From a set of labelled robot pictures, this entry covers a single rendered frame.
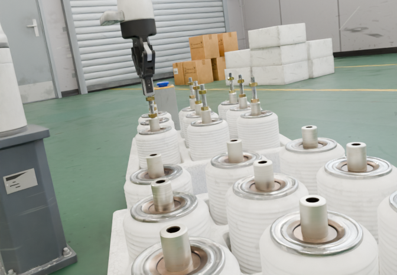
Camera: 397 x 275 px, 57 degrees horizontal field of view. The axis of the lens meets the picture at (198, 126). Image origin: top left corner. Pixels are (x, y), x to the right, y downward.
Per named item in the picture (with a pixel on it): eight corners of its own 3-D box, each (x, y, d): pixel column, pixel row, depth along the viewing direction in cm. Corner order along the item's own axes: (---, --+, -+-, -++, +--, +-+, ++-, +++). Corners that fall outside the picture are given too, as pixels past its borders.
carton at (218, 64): (232, 78, 494) (230, 55, 488) (219, 80, 481) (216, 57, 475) (218, 78, 518) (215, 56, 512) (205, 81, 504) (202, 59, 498)
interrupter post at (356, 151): (354, 175, 43) (352, 148, 43) (342, 169, 46) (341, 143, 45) (372, 171, 44) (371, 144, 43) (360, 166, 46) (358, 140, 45)
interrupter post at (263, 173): (259, 195, 42) (256, 167, 41) (251, 187, 44) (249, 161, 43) (279, 190, 42) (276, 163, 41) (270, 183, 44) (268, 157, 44)
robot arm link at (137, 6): (99, 27, 81) (94, -3, 79) (149, 22, 84) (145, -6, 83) (104, 22, 72) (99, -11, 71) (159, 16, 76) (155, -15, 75)
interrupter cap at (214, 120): (196, 129, 80) (196, 126, 80) (186, 124, 87) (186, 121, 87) (228, 123, 82) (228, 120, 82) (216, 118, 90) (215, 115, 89)
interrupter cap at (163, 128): (134, 137, 81) (134, 134, 80) (143, 130, 88) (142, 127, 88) (169, 134, 80) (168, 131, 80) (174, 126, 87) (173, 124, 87)
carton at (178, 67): (192, 81, 527) (189, 60, 521) (202, 81, 507) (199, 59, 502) (175, 84, 510) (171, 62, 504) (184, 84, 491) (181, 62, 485)
